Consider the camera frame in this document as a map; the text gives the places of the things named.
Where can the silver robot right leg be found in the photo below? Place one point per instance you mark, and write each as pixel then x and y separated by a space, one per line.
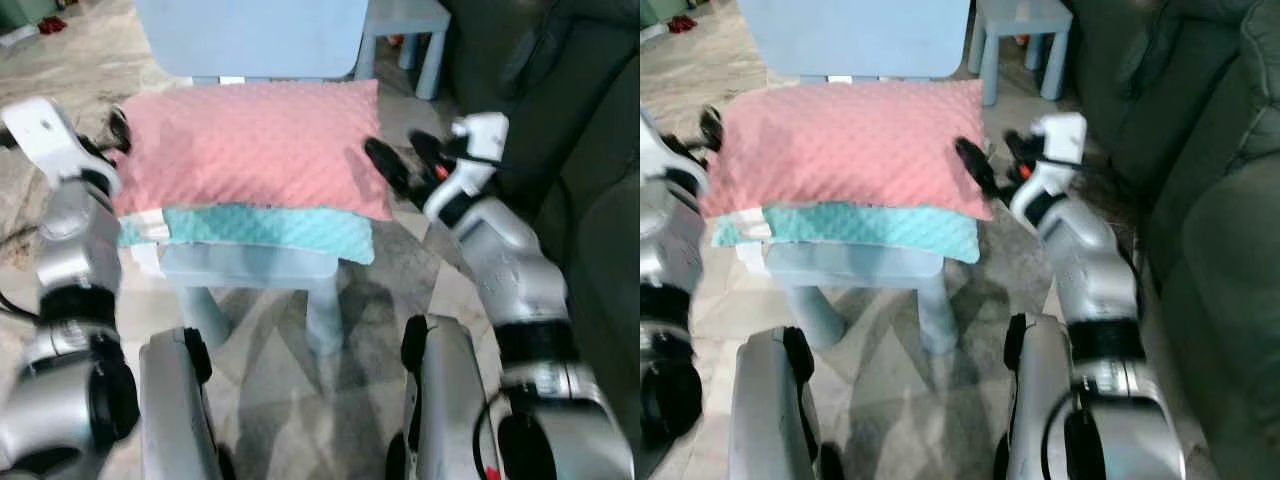
pixel 450 400
pixel 1035 400

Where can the pink dotted pillow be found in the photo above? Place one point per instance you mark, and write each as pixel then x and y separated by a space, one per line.
pixel 250 145
pixel 850 145

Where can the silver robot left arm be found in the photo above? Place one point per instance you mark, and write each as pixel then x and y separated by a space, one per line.
pixel 664 240
pixel 75 245

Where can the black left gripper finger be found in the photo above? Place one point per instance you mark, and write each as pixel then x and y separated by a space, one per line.
pixel 711 128
pixel 119 130

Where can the silver robot left leg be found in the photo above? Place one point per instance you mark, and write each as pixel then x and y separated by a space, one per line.
pixel 770 410
pixel 175 410

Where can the teal dotted pillow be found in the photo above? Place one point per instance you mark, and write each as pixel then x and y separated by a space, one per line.
pixel 270 230
pixel 870 228

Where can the green floor object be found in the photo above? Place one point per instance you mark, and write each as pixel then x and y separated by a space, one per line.
pixel 18 10
pixel 649 10

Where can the light blue child chair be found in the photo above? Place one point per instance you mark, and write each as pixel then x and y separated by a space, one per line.
pixel 850 35
pixel 250 35

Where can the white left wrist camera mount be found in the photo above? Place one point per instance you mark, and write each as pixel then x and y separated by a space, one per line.
pixel 45 135
pixel 655 150

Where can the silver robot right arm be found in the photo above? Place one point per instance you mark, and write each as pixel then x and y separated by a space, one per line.
pixel 510 265
pixel 1090 260

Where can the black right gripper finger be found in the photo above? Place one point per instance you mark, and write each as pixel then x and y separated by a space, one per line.
pixel 979 168
pixel 390 168
pixel 1021 153
pixel 430 153

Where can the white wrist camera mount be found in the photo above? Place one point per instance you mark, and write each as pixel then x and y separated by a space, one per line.
pixel 485 130
pixel 655 150
pixel 1062 130
pixel 45 135

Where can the green leather sofa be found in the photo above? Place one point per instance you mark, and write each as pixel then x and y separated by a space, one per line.
pixel 580 150
pixel 1200 200

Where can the silver robot leg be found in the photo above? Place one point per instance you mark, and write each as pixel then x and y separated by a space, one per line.
pixel 770 410
pixel 175 410
pixel 450 400
pixel 1035 400

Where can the light blue small table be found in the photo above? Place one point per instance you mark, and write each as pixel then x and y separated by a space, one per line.
pixel 1020 14
pixel 405 12

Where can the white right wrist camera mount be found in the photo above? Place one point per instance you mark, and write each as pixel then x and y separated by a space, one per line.
pixel 1062 130
pixel 485 130

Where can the small red floor item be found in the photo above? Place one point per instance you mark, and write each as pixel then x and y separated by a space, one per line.
pixel 682 23
pixel 52 25

